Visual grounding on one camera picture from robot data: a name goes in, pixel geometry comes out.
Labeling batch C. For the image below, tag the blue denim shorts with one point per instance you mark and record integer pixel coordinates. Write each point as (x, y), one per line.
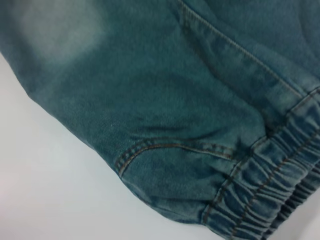
(162, 100)

